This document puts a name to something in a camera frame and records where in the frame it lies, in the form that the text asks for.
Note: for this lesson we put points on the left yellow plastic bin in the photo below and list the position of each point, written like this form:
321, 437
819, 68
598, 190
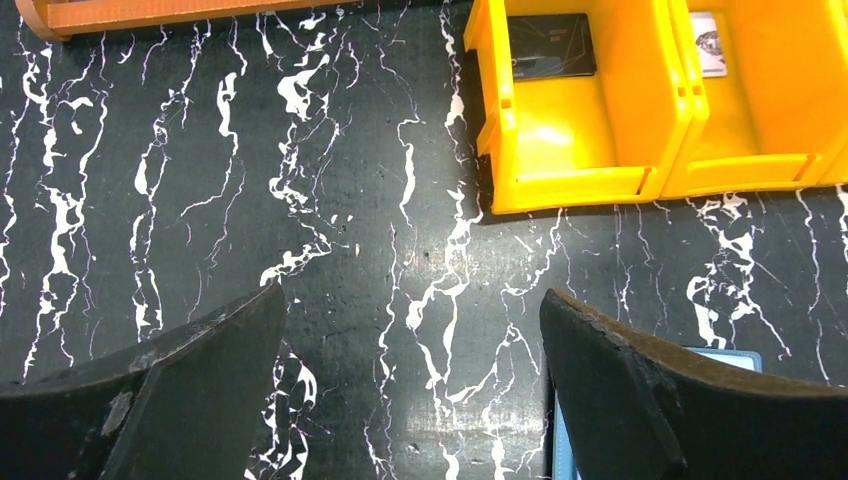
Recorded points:
603, 139

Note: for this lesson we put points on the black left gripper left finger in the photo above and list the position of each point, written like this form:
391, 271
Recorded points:
184, 405

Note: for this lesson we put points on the wooden shelf rack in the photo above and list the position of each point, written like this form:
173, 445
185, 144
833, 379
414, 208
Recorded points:
57, 21

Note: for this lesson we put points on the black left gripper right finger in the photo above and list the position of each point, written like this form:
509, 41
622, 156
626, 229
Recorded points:
637, 406

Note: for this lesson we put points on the white card with grey stripe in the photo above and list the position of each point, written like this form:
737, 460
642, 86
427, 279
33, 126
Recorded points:
708, 45

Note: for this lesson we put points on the black card with stripe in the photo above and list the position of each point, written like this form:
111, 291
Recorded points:
551, 46

